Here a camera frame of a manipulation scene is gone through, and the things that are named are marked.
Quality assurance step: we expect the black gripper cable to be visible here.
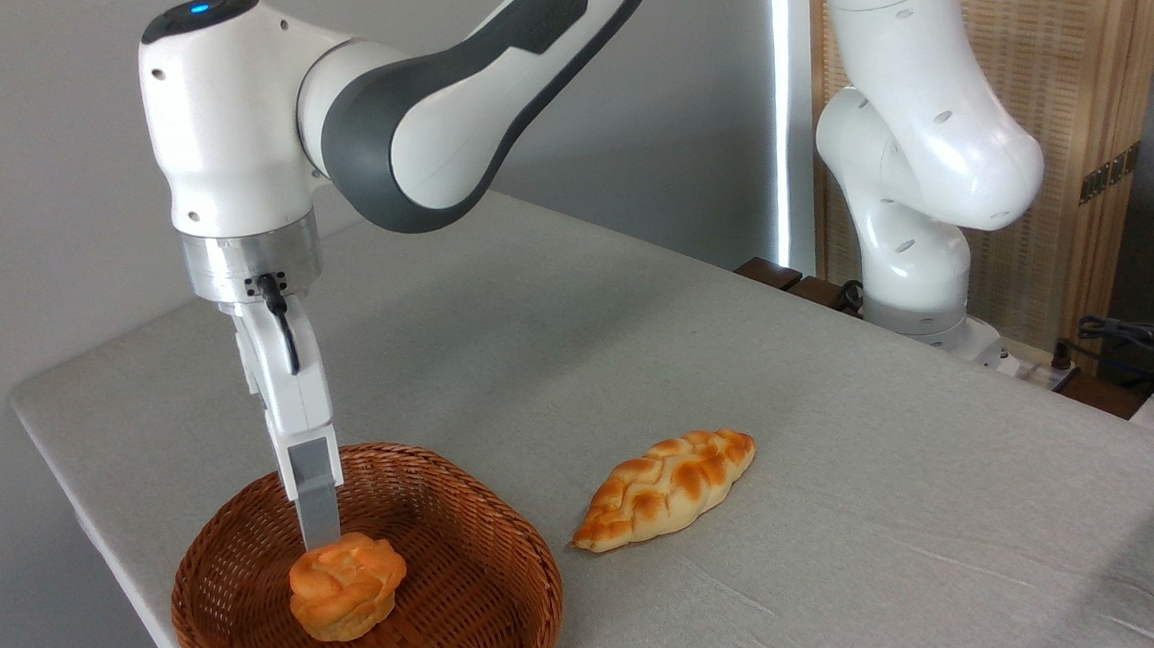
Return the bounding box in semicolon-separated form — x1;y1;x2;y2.
245;270;303;379

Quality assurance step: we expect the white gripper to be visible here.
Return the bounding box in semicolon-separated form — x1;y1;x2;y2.
218;291;348;557

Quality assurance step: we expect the long braided bread loaf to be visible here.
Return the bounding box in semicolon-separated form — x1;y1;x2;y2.
566;427;763;555

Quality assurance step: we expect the dark brown wooden block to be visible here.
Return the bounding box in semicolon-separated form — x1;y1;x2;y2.
733;254;804;294
785;271;866;323

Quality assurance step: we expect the metal screen hinge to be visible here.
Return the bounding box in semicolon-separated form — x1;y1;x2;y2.
1075;141;1146;206

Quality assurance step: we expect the brown woven wicker basket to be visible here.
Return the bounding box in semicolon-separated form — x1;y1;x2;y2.
161;432;568;648

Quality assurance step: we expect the grey tablecloth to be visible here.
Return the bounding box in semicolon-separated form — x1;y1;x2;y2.
0;150;1154;648

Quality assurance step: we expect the black cable bundle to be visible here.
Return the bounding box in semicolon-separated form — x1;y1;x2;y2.
1075;311;1154;386

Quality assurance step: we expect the round orange bread bun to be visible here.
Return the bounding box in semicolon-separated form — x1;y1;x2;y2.
285;530;413;646

